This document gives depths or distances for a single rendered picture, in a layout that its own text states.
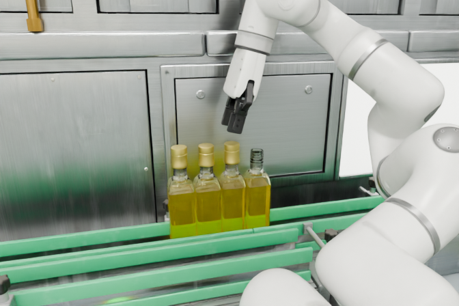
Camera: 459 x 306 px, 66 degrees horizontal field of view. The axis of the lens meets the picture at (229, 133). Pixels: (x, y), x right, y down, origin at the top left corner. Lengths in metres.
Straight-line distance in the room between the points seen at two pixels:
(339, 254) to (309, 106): 0.57
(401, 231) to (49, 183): 0.78
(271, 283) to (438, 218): 0.22
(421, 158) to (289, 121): 0.48
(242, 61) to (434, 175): 0.38
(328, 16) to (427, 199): 0.40
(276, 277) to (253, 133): 0.53
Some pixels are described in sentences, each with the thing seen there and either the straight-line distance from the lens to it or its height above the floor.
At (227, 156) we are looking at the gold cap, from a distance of 0.76.
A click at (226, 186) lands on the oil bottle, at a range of 0.77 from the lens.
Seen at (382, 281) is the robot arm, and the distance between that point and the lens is 0.42.
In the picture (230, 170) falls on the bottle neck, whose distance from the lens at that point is 0.78.
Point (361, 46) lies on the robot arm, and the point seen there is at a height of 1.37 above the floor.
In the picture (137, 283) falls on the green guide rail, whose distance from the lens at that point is 0.73.
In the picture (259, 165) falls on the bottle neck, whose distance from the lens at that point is 0.79.
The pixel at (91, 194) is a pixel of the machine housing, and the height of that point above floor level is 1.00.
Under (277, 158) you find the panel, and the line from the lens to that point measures 0.96.
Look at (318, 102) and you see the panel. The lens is 0.96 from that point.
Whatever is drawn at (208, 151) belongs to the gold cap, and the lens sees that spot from 0.74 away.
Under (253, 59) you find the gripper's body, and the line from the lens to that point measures 0.69.
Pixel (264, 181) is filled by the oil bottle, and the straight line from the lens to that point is 0.79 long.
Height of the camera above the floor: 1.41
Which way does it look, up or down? 17 degrees down
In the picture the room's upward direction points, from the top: straight up
